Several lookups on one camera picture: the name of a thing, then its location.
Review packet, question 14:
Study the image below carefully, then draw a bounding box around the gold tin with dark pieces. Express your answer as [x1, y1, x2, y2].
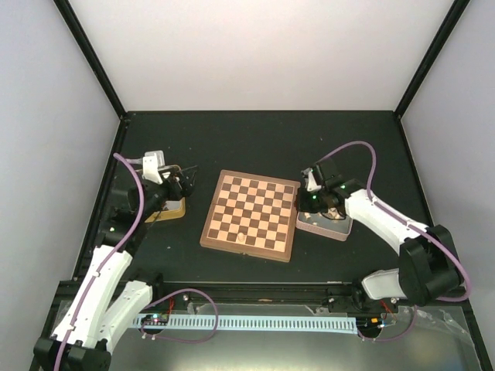
[144, 180, 186, 226]

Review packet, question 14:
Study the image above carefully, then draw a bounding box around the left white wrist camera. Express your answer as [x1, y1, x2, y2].
[142, 150, 166, 185]

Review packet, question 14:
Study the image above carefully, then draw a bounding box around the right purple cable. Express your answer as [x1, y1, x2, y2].
[319, 141, 473, 343]

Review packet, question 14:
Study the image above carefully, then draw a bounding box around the pink tin with light pieces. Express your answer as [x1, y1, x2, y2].
[295, 203, 353, 241]

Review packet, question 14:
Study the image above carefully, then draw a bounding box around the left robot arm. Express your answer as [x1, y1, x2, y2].
[33, 165, 198, 370]

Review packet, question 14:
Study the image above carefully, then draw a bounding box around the wooden chess board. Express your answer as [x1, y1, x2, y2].
[200, 170, 300, 263]

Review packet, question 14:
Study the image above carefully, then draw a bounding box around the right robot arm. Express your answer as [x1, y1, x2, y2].
[296, 160, 466, 311]

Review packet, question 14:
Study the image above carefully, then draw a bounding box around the light blue cable duct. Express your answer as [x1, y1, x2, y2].
[131, 314, 357, 335]

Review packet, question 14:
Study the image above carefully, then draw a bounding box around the second left white arm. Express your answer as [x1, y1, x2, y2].
[86, 162, 198, 352]

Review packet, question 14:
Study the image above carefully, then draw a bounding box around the purple cable loop front left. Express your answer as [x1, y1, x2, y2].
[139, 288, 220, 344]

